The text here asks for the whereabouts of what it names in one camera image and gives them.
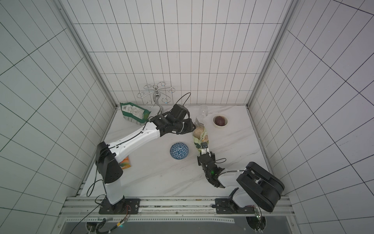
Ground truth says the green oats bag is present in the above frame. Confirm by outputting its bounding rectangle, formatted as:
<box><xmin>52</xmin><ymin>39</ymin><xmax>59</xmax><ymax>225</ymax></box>
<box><xmin>192</xmin><ymin>118</ymin><xmax>209</xmax><ymax>152</ymax></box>

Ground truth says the blue patterned breakfast bowl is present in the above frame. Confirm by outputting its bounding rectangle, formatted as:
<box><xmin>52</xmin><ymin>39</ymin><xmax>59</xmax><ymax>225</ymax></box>
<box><xmin>169</xmin><ymin>142</ymin><xmax>189</xmax><ymax>160</ymax></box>

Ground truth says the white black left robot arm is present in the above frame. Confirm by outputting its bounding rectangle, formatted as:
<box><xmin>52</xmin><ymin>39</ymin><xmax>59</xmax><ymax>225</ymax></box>
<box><xmin>95</xmin><ymin>104</ymin><xmax>196</xmax><ymax>205</ymax></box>

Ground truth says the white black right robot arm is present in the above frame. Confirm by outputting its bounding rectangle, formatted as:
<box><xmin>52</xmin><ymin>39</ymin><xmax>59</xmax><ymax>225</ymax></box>
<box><xmin>197</xmin><ymin>149</ymin><xmax>285</xmax><ymax>214</ymax></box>

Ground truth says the white bowl with purple food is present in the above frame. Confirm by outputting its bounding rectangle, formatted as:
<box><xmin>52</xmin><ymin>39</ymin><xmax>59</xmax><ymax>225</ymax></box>
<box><xmin>212</xmin><ymin>115</ymin><xmax>228</xmax><ymax>128</ymax></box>

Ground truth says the clear wine glass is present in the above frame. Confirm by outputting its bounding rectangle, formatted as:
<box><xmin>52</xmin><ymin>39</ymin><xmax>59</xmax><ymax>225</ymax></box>
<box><xmin>198</xmin><ymin>104</ymin><xmax>208</xmax><ymax>125</ymax></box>

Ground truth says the silver metal cup rack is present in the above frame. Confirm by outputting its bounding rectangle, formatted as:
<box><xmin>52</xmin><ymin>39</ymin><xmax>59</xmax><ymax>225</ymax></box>
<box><xmin>137</xmin><ymin>82</ymin><xmax>176</xmax><ymax>115</ymax></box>

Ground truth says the green snack bag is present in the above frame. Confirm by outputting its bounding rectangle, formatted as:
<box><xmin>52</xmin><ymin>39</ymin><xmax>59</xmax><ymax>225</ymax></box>
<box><xmin>120</xmin><ymin>102</ymin><xmax>151</xmax><ymax>125</ymax></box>

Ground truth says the orange snack packet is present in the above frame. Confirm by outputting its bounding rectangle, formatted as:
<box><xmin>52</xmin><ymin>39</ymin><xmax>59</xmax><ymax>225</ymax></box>
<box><xmin>119</xmin><ymin>157</ymin><xmax>131</xmax><ymax>170</ymax></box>

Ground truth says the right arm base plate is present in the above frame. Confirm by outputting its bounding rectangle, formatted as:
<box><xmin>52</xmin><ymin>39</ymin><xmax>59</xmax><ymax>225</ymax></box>
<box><xmin>211</xmin><ymin>188</ymin><xmax>256</xmax><ymax>215</ymax></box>

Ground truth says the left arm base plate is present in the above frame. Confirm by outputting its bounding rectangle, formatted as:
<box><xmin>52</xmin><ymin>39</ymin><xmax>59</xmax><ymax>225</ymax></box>
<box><xmin>99</xmin><ymin>198</ymin><xmax>141</xmax><ymax>215</ymax></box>

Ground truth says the aluminium mounting rail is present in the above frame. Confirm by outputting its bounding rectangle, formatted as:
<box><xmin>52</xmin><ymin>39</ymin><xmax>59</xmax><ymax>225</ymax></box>
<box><xmin>59</xmin><ymin>197</ymin><xmax>295</xmax><ymax>218</ymax></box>

